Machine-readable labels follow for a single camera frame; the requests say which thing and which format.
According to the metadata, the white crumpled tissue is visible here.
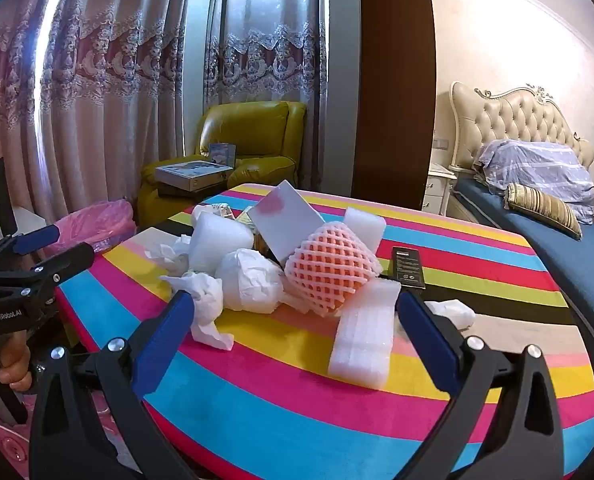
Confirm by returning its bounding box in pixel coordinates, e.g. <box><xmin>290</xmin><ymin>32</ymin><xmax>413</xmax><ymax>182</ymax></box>
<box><xmin>424</xmin><ymin>299</ymin><xmax>476</xmax><ymax>330</ymax></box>
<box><xmin>159</xmin><ymin>271</ymin><xmax>235</xmax><ymax>351</ymax></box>
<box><xmin>144</xmin><ymin>234</ymin><xmax>195</xmax><ymax>277</ymax></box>

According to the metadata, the orange and white foam net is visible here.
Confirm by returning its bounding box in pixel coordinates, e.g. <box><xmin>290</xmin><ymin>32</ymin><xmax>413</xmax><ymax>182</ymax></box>
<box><xmin>283</xmin><ymin>222</ymin><xmax>382</xmax><ymax>317</ymax></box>

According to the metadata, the grey box pink stain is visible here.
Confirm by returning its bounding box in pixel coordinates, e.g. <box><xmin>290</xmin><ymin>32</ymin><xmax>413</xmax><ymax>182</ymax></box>
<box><xmin>247</xmin><ymin>180</ymin><xmax>328</xmax><ymax>266</ymax></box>

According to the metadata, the small blue picture book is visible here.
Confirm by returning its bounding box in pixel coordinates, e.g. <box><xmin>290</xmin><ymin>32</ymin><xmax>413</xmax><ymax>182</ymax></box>
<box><xmin>208</xmin><ymin>142</ymin><xmax>238</xmax><ymax>167</ymax></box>

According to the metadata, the flat white printed box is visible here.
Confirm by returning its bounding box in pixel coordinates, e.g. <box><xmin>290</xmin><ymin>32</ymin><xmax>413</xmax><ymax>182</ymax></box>
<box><xmin>155</xmin><ymin>160</ymin><xmax>235</xmax><ymax>192</ymax></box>

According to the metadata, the white nightstand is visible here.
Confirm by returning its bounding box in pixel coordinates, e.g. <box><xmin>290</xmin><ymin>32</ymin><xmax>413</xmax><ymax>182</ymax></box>
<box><xmin>422</xmin><ymin>162</ymin><xmax>458</xmax><ymax>217</ymax></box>

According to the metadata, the dark flat box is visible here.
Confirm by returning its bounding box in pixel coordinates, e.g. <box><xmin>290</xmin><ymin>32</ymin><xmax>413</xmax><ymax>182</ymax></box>
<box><xmin>157</xmin><ymin>182</ymin><xmax>198</xmax><ymax>198</ymax></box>

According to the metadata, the bed with blue sheet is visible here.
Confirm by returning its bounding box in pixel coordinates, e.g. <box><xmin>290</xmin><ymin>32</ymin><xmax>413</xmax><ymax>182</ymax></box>
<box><xmin>452</xmin><ymin>176</ymin><xmax>594</xmax><ymax>376</ymax></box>

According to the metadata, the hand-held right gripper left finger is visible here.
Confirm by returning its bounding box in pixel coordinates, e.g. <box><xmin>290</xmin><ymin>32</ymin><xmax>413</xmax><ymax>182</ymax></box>
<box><xmin>29</xmin><ymin>290</ymin><xmax>212</xmax><ymax>480</ymax></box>

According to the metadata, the brown wooden door frame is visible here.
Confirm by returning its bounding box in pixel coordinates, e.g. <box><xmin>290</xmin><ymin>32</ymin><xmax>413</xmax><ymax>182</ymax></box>
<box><xmin>349</xmin><ymin>0</ymin><xmax>438</xmax><ymax>211</ymax></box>

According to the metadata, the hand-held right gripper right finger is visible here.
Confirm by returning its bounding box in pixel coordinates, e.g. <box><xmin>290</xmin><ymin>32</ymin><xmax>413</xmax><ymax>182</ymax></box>
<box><xmin>397</xmin><ymin>290</ymin><xmax>565</xmax><ymax>480</ymax></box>

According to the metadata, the colourful striped table cloth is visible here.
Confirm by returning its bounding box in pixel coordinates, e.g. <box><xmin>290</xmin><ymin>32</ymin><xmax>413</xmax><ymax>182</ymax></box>
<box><xmin>57</xmin><ymin>183</ymin><xmax>594</xmax><ymax>480</ymax></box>

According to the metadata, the wide pink lace curtain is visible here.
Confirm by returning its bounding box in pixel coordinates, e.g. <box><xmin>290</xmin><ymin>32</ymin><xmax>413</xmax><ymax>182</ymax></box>
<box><xmin>0</xmin><ymin>0</ymin><xmax>195</xmax><ymax>226</ymax></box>

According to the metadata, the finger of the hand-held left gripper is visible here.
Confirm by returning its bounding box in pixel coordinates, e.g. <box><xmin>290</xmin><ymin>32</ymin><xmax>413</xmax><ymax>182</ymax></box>
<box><xmin>0</xmin><ymin>224</ymin><xmax>61</xmax><ymax>281</ymax></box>
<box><xmin>0</xmin><ymin>242</ymin><xmax>96</xmax><ymax>306</ymax></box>

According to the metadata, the pink trash bag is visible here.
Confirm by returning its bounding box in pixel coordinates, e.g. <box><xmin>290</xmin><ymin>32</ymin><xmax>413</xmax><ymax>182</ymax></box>
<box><xmin>44</xmin><ymin>199</ymin><xmax>138</xmax><ymax>261</ymax></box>

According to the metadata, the person's left hand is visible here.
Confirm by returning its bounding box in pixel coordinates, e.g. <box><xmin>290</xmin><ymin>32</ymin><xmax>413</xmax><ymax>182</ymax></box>
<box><xmin>0</xmin><ymin>331</ymin><xmax>34</xmax><ymax>393</ymax></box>

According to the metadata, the white paper wad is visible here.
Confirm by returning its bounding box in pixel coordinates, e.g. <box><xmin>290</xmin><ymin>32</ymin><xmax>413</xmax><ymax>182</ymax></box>
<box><xmin>215</xmin><ymin>248</ymin><xmax>285</xmax><ymax>313</ymax></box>

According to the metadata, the blue striped folded quilt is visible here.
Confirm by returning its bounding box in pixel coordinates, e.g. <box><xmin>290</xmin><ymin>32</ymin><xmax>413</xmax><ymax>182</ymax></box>
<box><xmin>474</xmin><ymin>139</ymin><xmax>594</xmax><ymax>225</ymax></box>

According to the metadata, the narrow pink lace curtain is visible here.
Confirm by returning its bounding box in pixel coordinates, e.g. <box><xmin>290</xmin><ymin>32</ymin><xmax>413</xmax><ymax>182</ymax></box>
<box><xmin>204</xmin><ymin>0</ymin><xmax>328</xmax><ymax>191</ymax></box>

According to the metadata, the black cylinder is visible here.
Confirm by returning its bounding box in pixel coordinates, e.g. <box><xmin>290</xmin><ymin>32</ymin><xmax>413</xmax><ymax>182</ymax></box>
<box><xmin>0</xmin><ymin>157</ymin><xmax>18</xmax><ymax>237</ymax></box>

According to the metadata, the black flat box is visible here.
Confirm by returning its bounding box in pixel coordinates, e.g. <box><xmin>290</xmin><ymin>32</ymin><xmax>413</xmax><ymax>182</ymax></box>
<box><xmin>389</xmin><ymin>246</ymin><xmax>426</xmax><ymax>291</ymax></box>

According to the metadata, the yellow leather armchair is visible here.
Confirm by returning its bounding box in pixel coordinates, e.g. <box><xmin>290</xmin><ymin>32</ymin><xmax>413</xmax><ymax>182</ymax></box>
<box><xmin>137</xmin><ymin>101</ymin><xmax>308</xmax><ymax>228</ymax></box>

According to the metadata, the gold striped cushion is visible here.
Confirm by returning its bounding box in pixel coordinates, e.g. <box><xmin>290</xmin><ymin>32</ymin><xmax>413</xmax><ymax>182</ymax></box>
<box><xmin>504</xmin><ymin>182</ymin><xmax>584</xmax><ymax>240</ymax></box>

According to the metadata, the white side table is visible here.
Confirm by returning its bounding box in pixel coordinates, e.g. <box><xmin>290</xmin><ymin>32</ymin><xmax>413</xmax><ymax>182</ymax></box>
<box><xmin>7</xmin><ymin>205</ymin><xmax>48</xmax><ymax>241</ymax></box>

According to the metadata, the small white foam piece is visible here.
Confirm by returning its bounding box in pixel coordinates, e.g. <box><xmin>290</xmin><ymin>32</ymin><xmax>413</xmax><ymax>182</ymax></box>
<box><xmin>344</xmin><ymin>207</ymin><xmax>386</xmax><ymax>256</ymax></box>

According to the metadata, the cream tufted bed headboard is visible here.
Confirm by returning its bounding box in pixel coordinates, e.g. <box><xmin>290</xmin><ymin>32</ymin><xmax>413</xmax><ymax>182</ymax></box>
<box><xmin>449</xmin><ymin>80</ymin><xmax>594</xmax><ymax>173</ymax></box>

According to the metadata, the folded white foam sheet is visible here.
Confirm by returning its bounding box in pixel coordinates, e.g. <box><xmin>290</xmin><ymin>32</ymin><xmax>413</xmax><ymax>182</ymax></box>
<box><xmin>328</xmin><ymin>280</ymin><xmax>402</xmax><ymax>390</ymax></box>

